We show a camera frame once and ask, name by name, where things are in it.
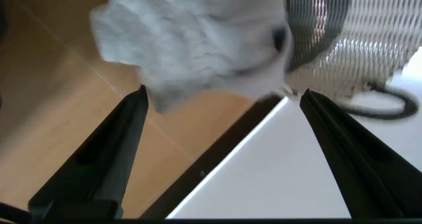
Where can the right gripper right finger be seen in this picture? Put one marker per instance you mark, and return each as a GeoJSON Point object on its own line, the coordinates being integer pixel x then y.
{"type": "Point", "coordinates": [372, 184]}

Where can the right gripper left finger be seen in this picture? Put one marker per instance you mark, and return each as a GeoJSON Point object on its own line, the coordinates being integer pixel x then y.
{"type": "Point", "coordinates": [108, 184]}

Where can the pale grey shorts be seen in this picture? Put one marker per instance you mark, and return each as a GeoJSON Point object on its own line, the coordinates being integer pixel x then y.
{"type": "Point", "coordinates": [184, 46]}

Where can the white laundry basket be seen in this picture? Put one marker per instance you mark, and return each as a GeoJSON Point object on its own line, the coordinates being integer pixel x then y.
{"type": "Point", "coordinates": [372, 36]}

